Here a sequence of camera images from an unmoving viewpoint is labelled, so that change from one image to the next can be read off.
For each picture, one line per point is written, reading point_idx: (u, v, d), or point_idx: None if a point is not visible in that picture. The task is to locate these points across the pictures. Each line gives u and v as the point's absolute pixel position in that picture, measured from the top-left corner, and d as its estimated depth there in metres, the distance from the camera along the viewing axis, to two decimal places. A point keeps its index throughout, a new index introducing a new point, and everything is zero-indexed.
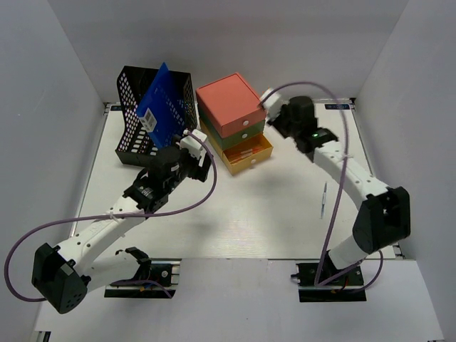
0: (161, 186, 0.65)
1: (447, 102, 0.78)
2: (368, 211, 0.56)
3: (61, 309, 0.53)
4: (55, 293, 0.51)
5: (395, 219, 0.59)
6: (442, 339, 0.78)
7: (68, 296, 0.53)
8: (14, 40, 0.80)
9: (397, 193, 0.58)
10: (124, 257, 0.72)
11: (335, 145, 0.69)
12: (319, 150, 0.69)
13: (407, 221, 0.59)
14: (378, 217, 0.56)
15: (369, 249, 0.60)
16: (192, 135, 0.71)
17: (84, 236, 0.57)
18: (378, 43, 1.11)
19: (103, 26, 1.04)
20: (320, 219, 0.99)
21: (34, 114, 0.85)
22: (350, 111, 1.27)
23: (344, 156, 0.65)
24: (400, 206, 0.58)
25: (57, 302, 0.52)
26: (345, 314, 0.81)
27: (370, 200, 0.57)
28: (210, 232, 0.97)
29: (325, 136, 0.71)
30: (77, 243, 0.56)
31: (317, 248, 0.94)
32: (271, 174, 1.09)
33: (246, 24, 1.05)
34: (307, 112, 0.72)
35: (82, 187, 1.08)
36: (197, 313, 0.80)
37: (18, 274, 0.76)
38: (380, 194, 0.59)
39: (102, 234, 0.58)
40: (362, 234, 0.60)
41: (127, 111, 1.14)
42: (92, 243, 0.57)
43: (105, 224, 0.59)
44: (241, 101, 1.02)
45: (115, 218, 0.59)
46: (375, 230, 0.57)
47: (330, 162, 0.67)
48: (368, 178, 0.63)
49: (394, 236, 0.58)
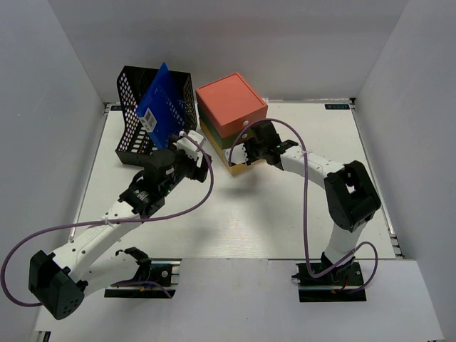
0: (156, 189, 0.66)
1: (448, 101, 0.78)
2: (330, 184, 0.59)
3: (58, 314, 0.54)
4: (52, 299, 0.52)
5: (361, 192, 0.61)
6: (442, 339, 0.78)
7: (65, 302, 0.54)
8: (14, 40, 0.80)
9: (353, 166, 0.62)
10: (122, 258, 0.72)
11: (295, 148, 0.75)
12: (283, 155, 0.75)
13: (374, 191, 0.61)
14: (343, 190, 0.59)
15: (349, 227, 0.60)
16: (187, 136, 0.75)
17: (79, 243, 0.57)
18: (379, 43, 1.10)
19: (103, 27, 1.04)
20: (288, 228, 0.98)
21: (34, 114, 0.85)
22: (350, 111, 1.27)
23: (303, 152, 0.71)
24: (360, 176, 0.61)
25: (53, 310, 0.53)
26: (345, 313, 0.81)
27: (330, 177, 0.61)
28: (210, 233, 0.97)
29: (286, 144, 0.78)
30: (72, 250, 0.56)
31: (288, 253, 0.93)
32: (271, 174, 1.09)
33: (246, 23, 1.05)
34: (268, 130, 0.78)
35: (82, 187, 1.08)
36: (197, 313, 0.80)
37: (16, 276, 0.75)
38: (340, 171, 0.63)
39: (97, 240, 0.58)
40: (338, 215, 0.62)
41: (127, 111, 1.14)
42: (87, 249, 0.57)
43: (100, 230, 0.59)
44: (240, 100, 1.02)
45: (110, 224, 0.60)
46: (344, 203, 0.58)
47: (294, 162, 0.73)
48: (327, 162, 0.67)
49: (368, 208, 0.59)
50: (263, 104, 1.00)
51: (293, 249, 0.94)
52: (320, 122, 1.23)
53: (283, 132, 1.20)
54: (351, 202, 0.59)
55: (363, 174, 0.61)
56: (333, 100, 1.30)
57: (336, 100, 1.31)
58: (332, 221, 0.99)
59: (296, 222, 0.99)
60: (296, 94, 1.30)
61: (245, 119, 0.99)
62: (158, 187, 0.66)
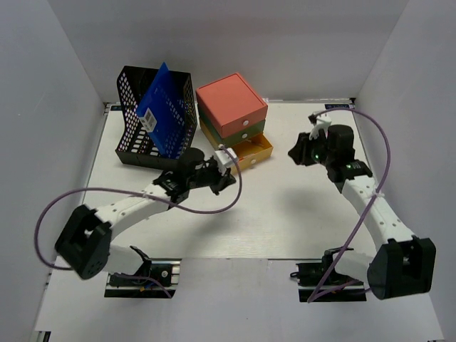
0: (184, 182, 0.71)
1: (449, 101, 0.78)
2: (384, 252, 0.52)
3: (83, 273, 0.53)
4: (85, 251, 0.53)
5: (416, 271, 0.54)
6: (442, 340, 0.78)
7: (94, 259, 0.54)
8: (14, 40, 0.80)
9: (422, 242, 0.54)
10: (130, 251, 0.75)
11: (368, 180, 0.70)
12: (348, 182, 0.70)
13: (429, 277, 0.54)
14: (397, 266, 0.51)
15: (379, 295, 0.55)
16: (228, 150, 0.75)
17: (120, 206, 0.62)
18: (379, 43, 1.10)
19: (104, 27, 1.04)
20: (288, 228, 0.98)
21: (34, 114, 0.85)
22: (350, 111, 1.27)
23: (374, 192, 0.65)
24: (425, 256, 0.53)
25: (80, 266, 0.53)
26: (345, 314, 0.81)
27: (389, 245, 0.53)
28: (210, 234, 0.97)
29: (358, 169, 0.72)
30: (112, 209, 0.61)
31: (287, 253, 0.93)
32: (271, 175, 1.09)
33: (246, 23, 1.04)
34: (344, 142, 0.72)
35: (82, 187, 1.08)
36: (197, 313, 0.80)
37: (16, 275, 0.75)
38: (403, 241, 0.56)
39: (136, 208, 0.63)
40: (375, 279, 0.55)
41: (127, 111, 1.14)
42: (127, 212, 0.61)
43: (138, 200, 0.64)
44: (241, 101, 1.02)
45: (147, 197, 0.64)
46: (389, 278, 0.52)
47: (358, 197, 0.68)
48: (394, 221, 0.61)
49: (411, 286, 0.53)
50: (263, 104, 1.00)
51: (293, 249, 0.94)
52: None
53: (283, 132, 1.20)
54: (398, 277, 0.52)
55: (428, 255, 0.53)
56: (333, 100, 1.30)
57: (336, 100, 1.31)
58: (331, 221, 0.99)
59: (296, 223, 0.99)
60: (296, 94, 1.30)
61: (245, 118, 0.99)
62: (185, 177, 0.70)
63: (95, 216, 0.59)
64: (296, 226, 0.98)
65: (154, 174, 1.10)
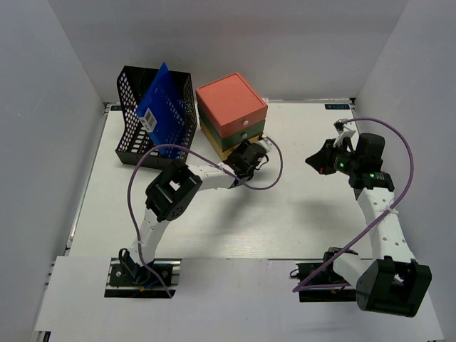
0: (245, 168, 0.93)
1: (449, 102, 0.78)
2: (376, 265, 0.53)
3: (171, 211, 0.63)
4: (180, 192, 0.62)
5: (405, 293, 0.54)
6: (442, 339, 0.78)
7: (182, 202, 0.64)
8: (14, 40, 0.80)
9: (419, 268, 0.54)
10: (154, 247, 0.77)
11: (386, 194, 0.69)
12: (366, 192, 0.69)
13: (416, 303, 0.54)
14: (387, 283, 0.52)
15: (360, 304, 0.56)
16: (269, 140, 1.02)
17: (204, 168, 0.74)
18: (378, 43, 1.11)
19: (104, 27, 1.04)
20: (288, 228, 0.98)
21: (34, 114, 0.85)
22: (350, 112, 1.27)
23: (388, 207, 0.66)
24: (417, 281, 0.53)
25: (167, 207, 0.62)
26: (346, 314, 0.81)
27: (383, 261, 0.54)
28: (211, 233, 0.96)
29: (381, 181, 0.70)
30: (199, 169, 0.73)
31: (287, 253, 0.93)
32: (271, 174, 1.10)
33: (246, 24, 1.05)
34: (373, 149, 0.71)
35: (82, 187, 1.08)
36: (198, 314, 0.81)
37: (16, 276, 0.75)
38: (400, 263, 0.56)
39: (214, 174, 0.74)
40: (362, 287, 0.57)
41: (127, 111, 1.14)
42: (209, 175, 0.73)
43: (214, 169, 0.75)
44: (241, 102, 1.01)
45: (222, 170, 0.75)
46: (373, 293, 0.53)
47: (371, 207, 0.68)
48: (398, 241, 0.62)
49: (394, 303, 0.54)
50: (263, 104, 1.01)
51: (293, 247, 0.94)
52: (320, 122, 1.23)
53: (283, 132, 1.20)
54: (382, 294, 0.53)
55: (422, 281, 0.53)
56: (333, 100, 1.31)
57: (336, 100, 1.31)
58: (330, 221, 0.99)
59: (296, 224, 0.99)
60: (296, 94, 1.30)
61: (245, 119, 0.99)
62: (249, 163, 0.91)
63: (186, 169, 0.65)
64: (296, 226, 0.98)
65: (153, 174, 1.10)
